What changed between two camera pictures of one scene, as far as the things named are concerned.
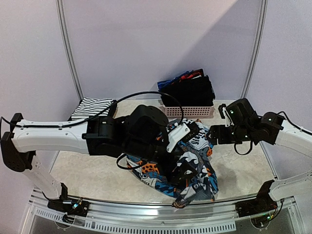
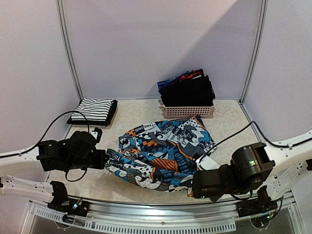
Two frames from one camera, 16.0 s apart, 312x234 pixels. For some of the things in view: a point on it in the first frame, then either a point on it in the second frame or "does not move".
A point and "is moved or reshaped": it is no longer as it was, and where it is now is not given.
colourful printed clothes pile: x=185 y=169 is moved or reshaped
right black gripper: x=217 y=134 → x=198 y=185
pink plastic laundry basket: x=189 y=112 does not move
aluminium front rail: x=285 y=218 does not move
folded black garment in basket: x=194 y=92 does not move
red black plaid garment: x=193 y=74 does not move
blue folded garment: x=161 y=84 does not move
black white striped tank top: x=89 y=107 does not move
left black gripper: x=176 y=175 → x=101 y=162
